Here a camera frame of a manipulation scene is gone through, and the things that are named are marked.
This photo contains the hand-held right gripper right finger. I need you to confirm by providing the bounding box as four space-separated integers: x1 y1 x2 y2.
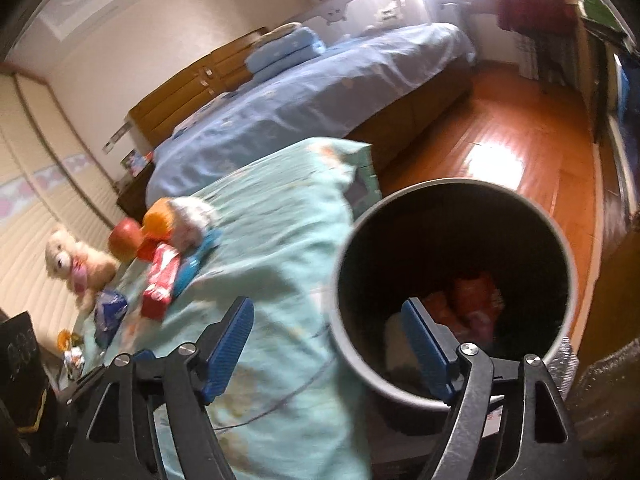
401 297 583 480

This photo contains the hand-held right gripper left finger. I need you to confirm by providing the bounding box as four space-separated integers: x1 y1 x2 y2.
65 296 255 480

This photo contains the red carton packet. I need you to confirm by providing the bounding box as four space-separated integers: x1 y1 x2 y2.
140 242 181 320

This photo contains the grey round bin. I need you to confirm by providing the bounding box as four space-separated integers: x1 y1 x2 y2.
327 178 580 413

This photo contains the orange spiky ball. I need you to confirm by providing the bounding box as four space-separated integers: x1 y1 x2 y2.
142 197 176 236

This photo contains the white tissue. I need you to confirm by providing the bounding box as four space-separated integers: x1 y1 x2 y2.
172 196 221 251

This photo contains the crumpled printed wrapper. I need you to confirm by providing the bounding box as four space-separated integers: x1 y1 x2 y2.
62 347 86 378

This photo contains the crumpled blue plastic bag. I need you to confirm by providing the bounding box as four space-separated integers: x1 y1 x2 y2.
94 290 130 348

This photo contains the cream teddy bear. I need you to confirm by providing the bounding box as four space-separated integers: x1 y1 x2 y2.
45 227 121 311

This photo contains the red yellow apple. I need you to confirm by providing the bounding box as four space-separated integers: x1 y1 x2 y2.
107 218 143 261

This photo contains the green floral blanket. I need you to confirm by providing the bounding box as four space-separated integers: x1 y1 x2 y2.
50 136 383 480

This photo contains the dark wooden nightstand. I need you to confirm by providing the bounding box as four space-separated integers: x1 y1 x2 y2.
116 160 156 223

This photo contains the wardrobe with sliding doors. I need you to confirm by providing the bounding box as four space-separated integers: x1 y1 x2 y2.
0 72 121 341

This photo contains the wooden headboard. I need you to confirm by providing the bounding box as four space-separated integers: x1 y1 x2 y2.
125 27 268 148

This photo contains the bed with blue sheet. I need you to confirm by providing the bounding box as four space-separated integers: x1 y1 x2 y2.
145 22 478 211

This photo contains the folded blue quilt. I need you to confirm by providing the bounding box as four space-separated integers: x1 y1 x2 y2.
245 27 326 81

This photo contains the striped hanging cloth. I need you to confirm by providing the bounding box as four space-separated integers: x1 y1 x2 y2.
517 30 566 81

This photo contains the black glass cabinet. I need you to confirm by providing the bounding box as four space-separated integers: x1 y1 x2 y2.
575 0 640 211

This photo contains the flat beige pillow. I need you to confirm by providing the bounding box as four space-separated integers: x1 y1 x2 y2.
260 21 303 43

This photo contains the white radiator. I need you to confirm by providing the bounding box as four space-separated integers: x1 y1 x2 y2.
440 1 473 28

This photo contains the photo frame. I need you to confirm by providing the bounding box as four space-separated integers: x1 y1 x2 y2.
120 149 153 178

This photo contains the wall switch panel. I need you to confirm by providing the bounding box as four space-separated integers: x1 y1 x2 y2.
102 127 131 156

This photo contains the grey bed guard rail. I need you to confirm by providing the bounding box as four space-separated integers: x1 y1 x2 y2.
295 0 411 31

